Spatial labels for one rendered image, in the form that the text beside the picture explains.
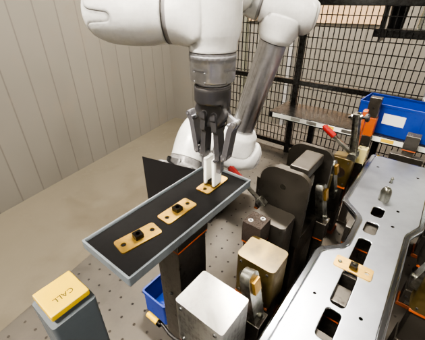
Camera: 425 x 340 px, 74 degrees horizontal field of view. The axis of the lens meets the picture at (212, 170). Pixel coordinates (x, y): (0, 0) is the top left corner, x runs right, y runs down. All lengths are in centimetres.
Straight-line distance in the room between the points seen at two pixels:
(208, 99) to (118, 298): 75
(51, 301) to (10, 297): 173
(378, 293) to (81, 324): 59
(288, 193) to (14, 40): 247
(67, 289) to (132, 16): 45
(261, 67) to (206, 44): 61
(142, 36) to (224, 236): 87
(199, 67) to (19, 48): 238
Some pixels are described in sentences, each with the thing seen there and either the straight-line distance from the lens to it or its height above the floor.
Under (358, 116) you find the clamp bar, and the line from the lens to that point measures 108.
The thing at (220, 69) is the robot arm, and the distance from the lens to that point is 54.
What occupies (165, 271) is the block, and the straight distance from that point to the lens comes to 72.
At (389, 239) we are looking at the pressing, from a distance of 91.
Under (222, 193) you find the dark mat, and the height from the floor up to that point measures 116.
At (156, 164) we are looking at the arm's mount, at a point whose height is 94.
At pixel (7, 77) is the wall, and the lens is 279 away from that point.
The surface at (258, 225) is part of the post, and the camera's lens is 67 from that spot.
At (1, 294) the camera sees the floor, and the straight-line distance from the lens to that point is 229.
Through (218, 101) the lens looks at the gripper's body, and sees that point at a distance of 56.
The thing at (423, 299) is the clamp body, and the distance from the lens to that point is 83.
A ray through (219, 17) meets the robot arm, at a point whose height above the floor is 152.
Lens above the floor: 154
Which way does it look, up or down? 31 degrees down
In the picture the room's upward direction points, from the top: straight up
